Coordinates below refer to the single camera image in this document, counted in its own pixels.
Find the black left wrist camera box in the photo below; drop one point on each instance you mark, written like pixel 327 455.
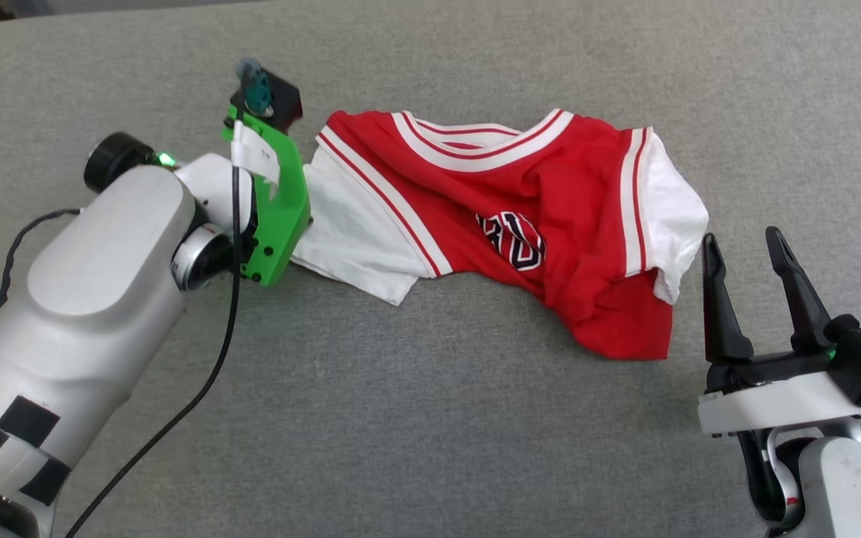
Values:
pixel 281 97

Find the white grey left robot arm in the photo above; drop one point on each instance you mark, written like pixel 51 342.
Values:
pixel 94 299

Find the red and white basketball jersey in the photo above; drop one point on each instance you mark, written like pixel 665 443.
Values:
pixel 580 194

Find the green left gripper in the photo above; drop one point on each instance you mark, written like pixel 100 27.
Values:
pixel 285 217

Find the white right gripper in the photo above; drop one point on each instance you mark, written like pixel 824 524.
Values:
pixel 774 403

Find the grey fabric sofa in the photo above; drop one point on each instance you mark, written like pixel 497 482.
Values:
pixel 430 448

